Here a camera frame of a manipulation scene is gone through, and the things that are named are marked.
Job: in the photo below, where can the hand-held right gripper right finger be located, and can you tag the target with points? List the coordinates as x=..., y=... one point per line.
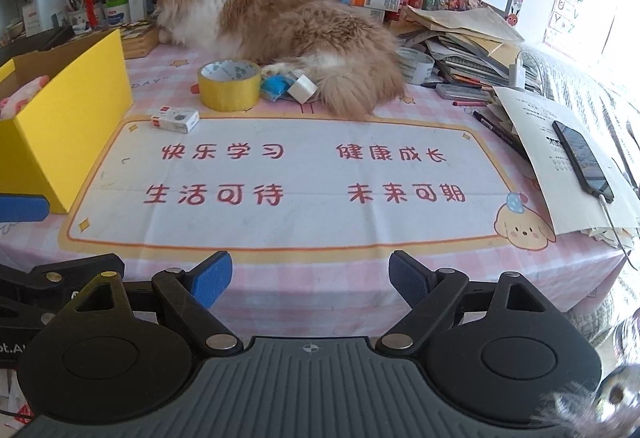
x=407, y=279

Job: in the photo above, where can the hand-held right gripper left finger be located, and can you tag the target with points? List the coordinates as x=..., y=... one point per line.
x=212, y=275

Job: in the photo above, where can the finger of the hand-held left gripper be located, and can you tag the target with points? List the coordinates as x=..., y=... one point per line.
x=22, y=209
x=60, y=285

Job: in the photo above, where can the yellow cardboard box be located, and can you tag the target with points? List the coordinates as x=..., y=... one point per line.
x=75, y=118

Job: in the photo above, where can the pink plush pig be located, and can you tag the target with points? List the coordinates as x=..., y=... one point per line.
x=20, y=98

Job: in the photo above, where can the small white red-label box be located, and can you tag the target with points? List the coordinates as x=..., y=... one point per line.
x=175, y=120

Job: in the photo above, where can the yellow tape roll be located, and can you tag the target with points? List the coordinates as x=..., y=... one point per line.
x=225, y=95

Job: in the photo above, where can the small white cube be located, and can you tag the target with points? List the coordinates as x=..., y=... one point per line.
x=302, y=90

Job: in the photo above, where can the pink checked cloth desktop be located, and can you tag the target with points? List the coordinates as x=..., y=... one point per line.
x=300, y=218

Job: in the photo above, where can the black pen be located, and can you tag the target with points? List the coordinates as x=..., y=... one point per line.
x=500, y=133

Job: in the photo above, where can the white paper sheet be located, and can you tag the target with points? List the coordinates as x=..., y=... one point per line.
x=540, y=163

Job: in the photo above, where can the tall white red-label box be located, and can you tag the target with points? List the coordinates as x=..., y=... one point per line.
x=31, y=18

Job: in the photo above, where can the grey pencil case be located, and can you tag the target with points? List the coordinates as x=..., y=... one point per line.
x=465, y=92

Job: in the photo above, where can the white pen holder with pens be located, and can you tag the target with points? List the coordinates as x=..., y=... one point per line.
x=77, y=13

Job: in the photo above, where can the wooden chess board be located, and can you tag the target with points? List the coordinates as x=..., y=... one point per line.
x=140, y=40

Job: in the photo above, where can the white tape roll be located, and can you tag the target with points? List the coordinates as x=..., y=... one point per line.
x=425, y=68

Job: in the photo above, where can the black smartphone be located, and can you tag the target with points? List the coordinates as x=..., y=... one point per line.
x=582, y=158

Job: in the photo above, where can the red tassel ornament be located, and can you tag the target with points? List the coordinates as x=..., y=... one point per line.
x=90, y=3

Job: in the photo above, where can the white jar with green lid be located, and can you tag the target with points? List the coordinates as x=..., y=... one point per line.
x=117, y=14

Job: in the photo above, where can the grey furry charm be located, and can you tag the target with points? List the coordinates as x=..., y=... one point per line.
x=605, y=393

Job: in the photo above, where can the pile of papers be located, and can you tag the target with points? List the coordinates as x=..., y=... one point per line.
x=465, y=35

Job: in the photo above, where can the orange and white cat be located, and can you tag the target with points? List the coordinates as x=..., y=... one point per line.
x=280, y=28

